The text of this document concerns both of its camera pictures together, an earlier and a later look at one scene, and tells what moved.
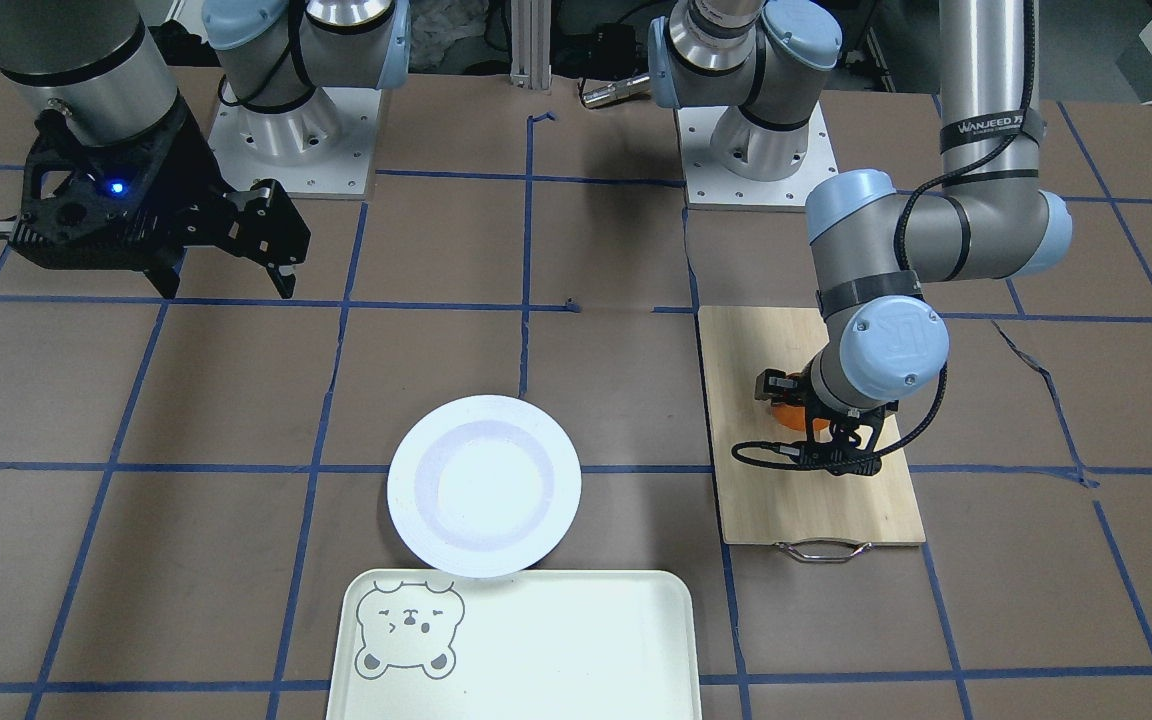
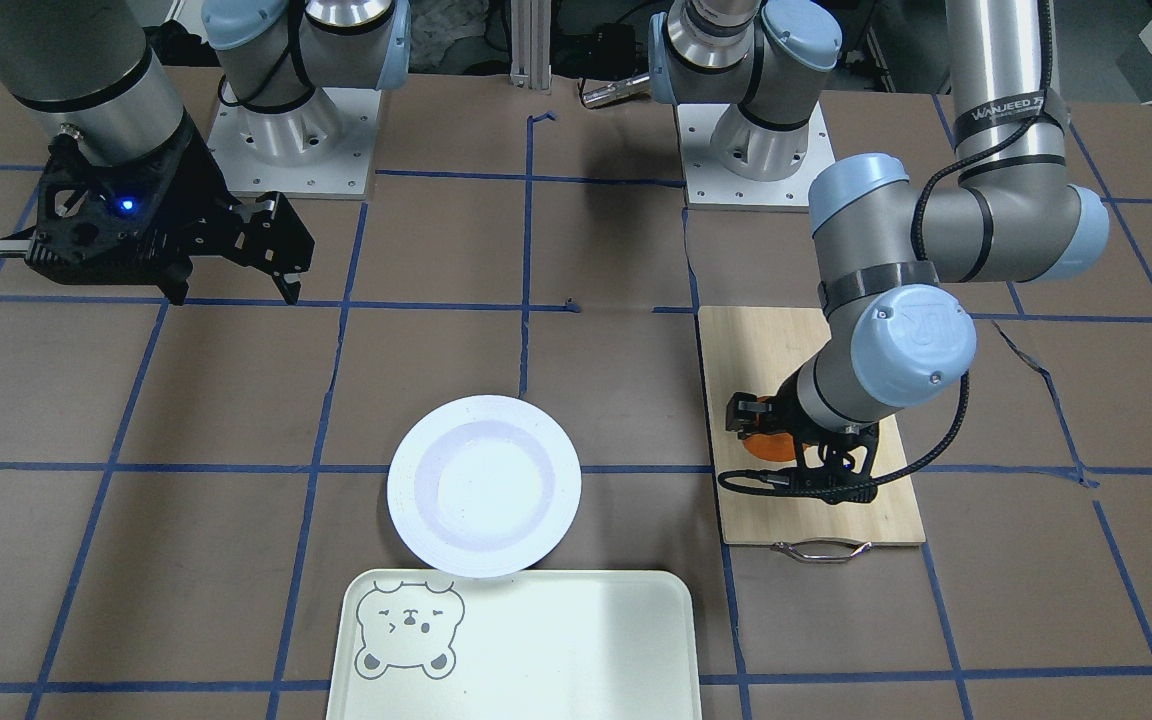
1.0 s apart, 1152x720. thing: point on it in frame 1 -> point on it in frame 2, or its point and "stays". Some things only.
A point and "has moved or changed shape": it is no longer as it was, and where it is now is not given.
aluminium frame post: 531,27 stays
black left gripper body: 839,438 -> 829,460
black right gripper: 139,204 stays
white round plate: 484,486 stays
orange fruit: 794,417 has moved or changed shape
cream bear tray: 536,645 stays
